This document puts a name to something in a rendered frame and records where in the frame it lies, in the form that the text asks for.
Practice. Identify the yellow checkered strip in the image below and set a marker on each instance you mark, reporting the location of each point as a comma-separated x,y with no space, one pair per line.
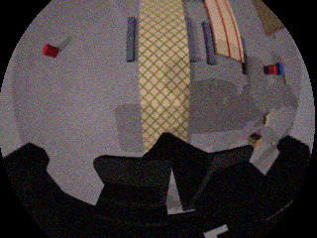
164,70

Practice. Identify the tan wooden three-sided frame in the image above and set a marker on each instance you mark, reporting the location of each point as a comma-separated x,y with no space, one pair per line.
270,22

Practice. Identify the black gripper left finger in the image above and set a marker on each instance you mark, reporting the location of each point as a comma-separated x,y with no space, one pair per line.
152,169

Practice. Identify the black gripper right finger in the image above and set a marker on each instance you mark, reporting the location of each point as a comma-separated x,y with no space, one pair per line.
193,168

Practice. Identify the red cylinder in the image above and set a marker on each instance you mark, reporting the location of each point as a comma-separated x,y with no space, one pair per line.
50,50
270,69

